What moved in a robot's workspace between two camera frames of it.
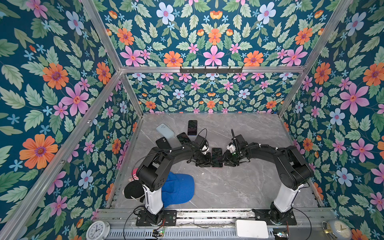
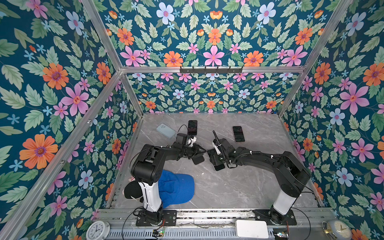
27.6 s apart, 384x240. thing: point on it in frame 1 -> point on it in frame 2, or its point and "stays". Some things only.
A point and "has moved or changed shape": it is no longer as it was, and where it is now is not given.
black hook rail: x=211 y=70 stays
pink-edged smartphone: x=217 y=157 has moved or changed shape
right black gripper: x=227 y=159 stays
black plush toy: x=135 y=189 stays
